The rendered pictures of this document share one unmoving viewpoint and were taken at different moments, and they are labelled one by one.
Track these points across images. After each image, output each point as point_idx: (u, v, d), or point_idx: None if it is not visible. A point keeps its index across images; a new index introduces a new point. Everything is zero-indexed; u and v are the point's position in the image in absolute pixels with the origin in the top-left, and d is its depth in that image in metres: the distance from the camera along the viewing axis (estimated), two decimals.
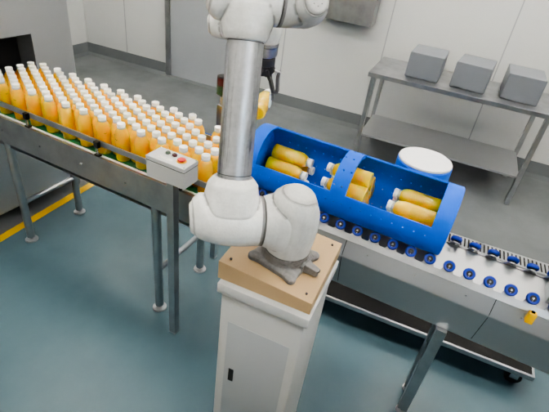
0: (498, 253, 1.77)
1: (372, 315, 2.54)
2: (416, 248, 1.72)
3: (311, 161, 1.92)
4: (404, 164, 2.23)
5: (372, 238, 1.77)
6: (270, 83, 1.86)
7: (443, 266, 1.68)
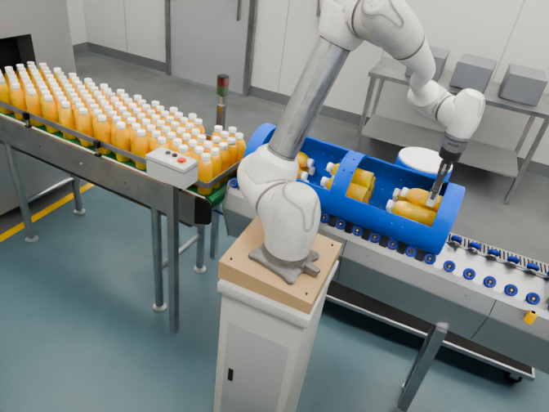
0: (498, 253, 1.77)
1: (372, 315, 2.54)
2: (416, 248, 1.72)
3: (311, 161, 1.92)
4: (404, 164, 2.23)
5: (372, 238, 1.77)
6: None
7: (443, 266, 1.68)
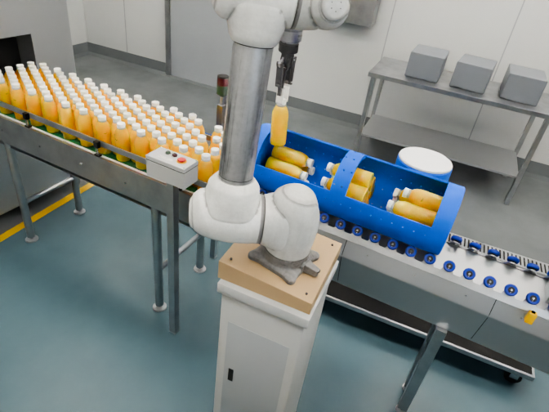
0: (498, 253, 1.77)
1: (372, 315, 2.54)
2: (416, 248, 1.72)
3: (311, 161, 1.92)
4: (404, 164, 2.23)
5: (372, 238, 1.77)
6: None
7: (443, 266, 1.68)
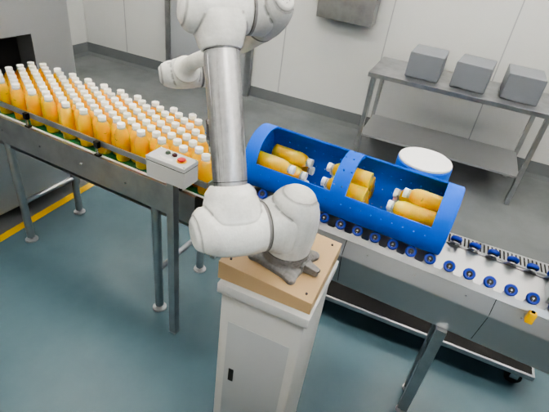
0: (498, 253, 1.77)
1: (372, 315, 2.54)
2: (416, 248, 1.72)
3: (311, 161, 1.92)
4: (404, 164, 2.23)
5: (372, 238, 1.77)
6: None
7: (443, 266, 1.68)
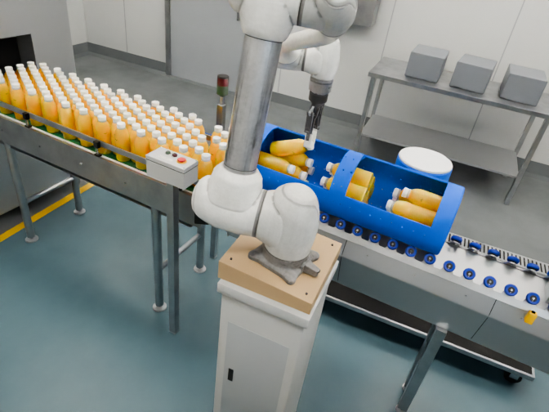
0: (498, 253, 1.77)
1: (372, 315, 2.54)
2: (416, 248, 1.72)
3: (310, 161, 1.92)
4: (404, 164, 2.23)
5: (372, 238, 1.77)
6: None
7: (443, 266, 1.68)
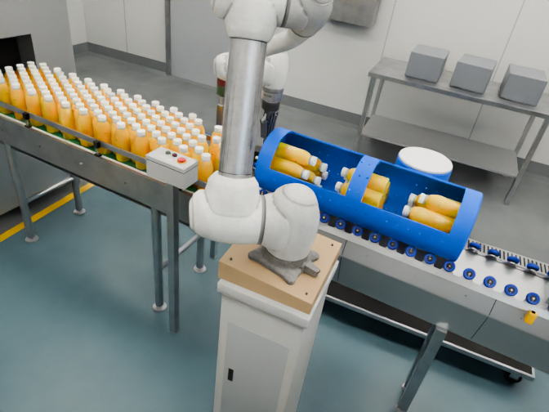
0: (498, 253, 1.77)
1: (372, 315, 2.54)
2: (406, 254, 1.73)
3: (325, 165, 1.90)
4: (404, 164, 2.23)
5: (376, 235, 1.77)
6: (271, 126, 1.88)
7: (443, 264, 1.68)
